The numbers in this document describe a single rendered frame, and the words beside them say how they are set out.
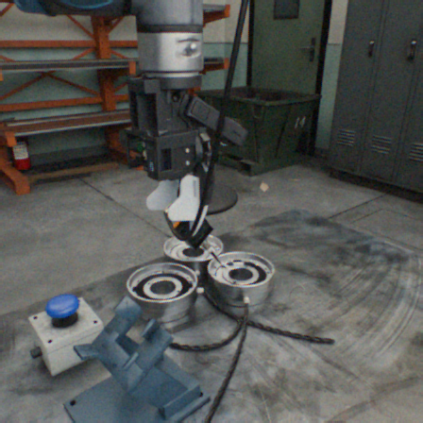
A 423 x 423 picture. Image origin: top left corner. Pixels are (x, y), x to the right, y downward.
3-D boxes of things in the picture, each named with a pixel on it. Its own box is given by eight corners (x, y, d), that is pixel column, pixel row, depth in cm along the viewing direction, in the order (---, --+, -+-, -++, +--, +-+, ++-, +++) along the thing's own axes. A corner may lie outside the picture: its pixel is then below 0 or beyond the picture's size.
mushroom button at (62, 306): (76, 318, 54) (71, 287, 52) (89, 333, 51) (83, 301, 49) (46, 330, 52) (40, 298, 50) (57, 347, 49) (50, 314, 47)
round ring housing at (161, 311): (126, 328, 56) (124, 304, 54) (131, 286, 66) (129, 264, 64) (200, 322, 57) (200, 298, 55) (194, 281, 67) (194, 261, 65)
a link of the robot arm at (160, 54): (177, 34, 50) (220, 33, 45) (177, 73, 52) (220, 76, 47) (124, 33, 46) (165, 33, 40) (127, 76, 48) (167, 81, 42)
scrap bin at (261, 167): (194, 158, 429) (192, 90, 399) (244, 147, 471) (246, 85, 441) (262, 183, 354) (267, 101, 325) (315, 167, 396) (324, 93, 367)
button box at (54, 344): (85, 322, 57) (80, 294, 55) (107, 350, 52) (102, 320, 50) (25, 347, 53) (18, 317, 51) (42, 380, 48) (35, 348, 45)
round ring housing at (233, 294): (205, 273, 69) (205, 252, 67) (264, 270, 70) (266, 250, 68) (211, 311, 60) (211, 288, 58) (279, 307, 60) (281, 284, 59)
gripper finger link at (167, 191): (142, 229, 57) (140, 170, 52) (175, 218, 60) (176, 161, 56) (154, 239, 55) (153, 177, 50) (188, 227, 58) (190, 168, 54)
